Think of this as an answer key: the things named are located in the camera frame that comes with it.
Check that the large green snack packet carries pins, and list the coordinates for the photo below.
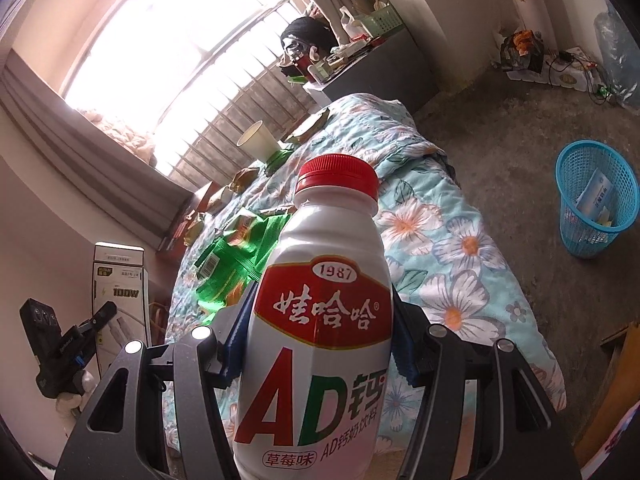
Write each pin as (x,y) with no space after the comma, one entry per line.
(235,265)

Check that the gold foil wrapper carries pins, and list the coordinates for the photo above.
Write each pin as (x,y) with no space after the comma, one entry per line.
(245,178)

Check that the metal window railing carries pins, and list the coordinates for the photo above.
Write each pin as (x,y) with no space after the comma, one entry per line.
(240,110)

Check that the white cardboard box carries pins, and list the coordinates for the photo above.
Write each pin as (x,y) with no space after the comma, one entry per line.
(122,280)

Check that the dark snack bag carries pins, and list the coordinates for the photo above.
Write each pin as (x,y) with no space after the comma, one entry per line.
(520,50)

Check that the person's left hand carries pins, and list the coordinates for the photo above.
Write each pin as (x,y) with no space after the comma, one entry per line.
(67,405)

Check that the grey cabinet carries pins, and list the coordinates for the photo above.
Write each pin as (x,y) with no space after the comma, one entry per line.
(380,70)

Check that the white red-capped drink bottle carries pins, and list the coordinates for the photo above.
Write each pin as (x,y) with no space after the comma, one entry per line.
(310,260)

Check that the white plastic bag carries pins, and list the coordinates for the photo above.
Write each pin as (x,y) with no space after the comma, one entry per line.
(350,22)

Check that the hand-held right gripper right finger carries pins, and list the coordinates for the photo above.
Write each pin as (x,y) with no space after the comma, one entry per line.
(402,352)

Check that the white puffy jacket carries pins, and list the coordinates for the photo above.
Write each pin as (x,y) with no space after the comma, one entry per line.
(120,132)

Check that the grey curtain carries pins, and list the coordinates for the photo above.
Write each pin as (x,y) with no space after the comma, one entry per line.
(100,160)

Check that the red-brown wooden box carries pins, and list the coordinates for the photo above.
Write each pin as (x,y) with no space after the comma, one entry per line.
(200,200)

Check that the wooden furniture piece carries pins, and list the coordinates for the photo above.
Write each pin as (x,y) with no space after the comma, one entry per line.
(615,385)

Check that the orange snack packet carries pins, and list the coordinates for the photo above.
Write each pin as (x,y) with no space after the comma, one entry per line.
(245,225)

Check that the small green snack packet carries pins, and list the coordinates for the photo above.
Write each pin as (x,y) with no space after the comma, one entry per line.
(277,162)

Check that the yellow orange snack wrapper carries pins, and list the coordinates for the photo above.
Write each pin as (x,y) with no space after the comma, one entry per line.
(307,127)

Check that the white flat box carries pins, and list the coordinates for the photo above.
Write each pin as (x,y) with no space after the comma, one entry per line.
(565,80)

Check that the clear plastic bag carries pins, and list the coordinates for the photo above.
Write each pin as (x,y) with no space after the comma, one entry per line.
(620,50)

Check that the black bag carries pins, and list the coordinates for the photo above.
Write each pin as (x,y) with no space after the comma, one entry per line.
(305,32)

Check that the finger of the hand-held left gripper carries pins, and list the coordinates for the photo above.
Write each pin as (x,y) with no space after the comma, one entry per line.
(102,312)

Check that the window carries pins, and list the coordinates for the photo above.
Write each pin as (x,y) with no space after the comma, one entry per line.
(150,35)

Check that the white paper cup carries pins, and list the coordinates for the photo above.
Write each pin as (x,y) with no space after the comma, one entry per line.
(260,142)

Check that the white blue carton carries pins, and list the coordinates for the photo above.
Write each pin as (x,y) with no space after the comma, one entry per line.
(595,195)

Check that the blue plastic wastebasket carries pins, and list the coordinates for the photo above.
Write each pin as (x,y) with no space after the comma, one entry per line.
(575,230)

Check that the red thermos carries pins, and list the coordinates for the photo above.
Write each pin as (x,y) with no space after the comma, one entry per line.
(302,65)

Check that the green plastic basket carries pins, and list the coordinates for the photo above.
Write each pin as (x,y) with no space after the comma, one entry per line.
(380,22)

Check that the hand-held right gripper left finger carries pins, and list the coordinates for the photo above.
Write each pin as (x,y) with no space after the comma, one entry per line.
(240,330)

